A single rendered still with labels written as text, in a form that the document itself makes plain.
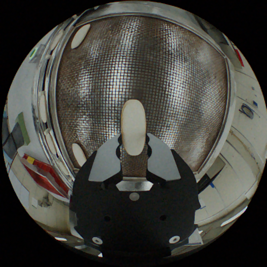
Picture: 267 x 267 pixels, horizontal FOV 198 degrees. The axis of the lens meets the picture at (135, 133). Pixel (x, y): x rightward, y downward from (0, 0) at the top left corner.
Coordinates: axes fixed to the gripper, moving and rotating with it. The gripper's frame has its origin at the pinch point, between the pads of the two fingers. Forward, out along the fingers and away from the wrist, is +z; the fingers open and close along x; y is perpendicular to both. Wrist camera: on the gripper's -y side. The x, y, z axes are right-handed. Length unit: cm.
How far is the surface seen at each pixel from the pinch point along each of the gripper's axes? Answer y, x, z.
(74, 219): 67, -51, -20
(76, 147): 5.5, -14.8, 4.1
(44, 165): 22, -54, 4
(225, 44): -168, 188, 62
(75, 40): -21.9, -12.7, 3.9
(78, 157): 9.1, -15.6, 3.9
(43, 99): -9.8, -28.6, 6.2
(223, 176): 207, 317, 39
